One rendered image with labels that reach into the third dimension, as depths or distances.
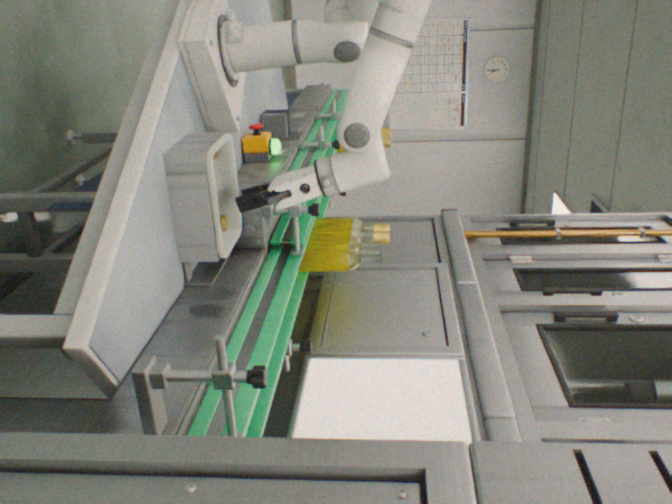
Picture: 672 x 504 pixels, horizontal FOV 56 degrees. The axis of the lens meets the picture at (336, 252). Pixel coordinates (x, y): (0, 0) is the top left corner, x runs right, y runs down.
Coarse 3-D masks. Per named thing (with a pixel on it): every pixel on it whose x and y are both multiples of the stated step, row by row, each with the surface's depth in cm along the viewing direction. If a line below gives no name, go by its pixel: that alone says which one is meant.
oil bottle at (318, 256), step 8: (312, 248) 151; (320, 248) 151; (328, 248) 151; (336, 248) 150; (344, 248) 150; (352, 248) 150; (304, 256) 150; (312, 256) 150; (320, 256) 150; (328, 256) 150; (336, 256) 150; (344, 256) 150; (352, 256) 149; (360, 256) 151; (304, 264) 151; (312, 264) 151; (320, 264) 151; (328, 264) 151; (336, 264) 150; (344, 264) 150; (352, 264) 150
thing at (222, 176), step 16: (224, 144) 131; (208, 160) 116; (224, 160) 132; (208, 176) 118; (224, 176) 134; (224, 192) 135; (224, 208) 136; (240, 224) 138; (224, 240) 131; (224, 256) 124
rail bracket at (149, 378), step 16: (224, 352) 79; (144, 368) 80; (160, 368) 81; (224, 368) 80; (256, 368) 81; (144, 384) 80; (160, 384) 81; (224, 384) 80; (256, 384) 80; (144, 400) 81; (160, 400) 85; (224, 400) 82; (144, 416) 82; (160, 416) 85; (112, 432) 85; (128, 432) 85; (144, 432) 84; (160, 432) 85
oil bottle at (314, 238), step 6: (312, 234) 160; (318, 234) 159; (324, 234) 159; (330, 234) 159; (336, 234) 159; (342, 234) 159; (348, 234) 158; (312, 240) 156; (318, 240) 156; (324, 240) 156; (330, 240) 155; (336, 240) 155; (342, 240) 155; (348, 240) 155; (354, 240) 155; (360, 240) 157; (360, 246) 156
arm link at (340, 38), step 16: (336, 0) 137; (336, 16) 135; (352, 16) 134; (304, 32) 134; (320, 32) 133; (336, 32) 133; (352, 32) 133; (304, 48) 135; (320, 48) 135; (336, 48) 134; (352, 48) 134
